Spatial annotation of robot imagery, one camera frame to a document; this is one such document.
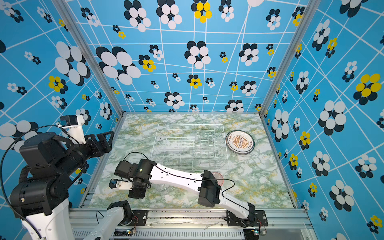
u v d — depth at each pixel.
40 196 0.30
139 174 0.50
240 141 0.99
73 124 0.42
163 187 0.83
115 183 0.60
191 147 1.01
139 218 0.73
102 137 0.47
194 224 0.73
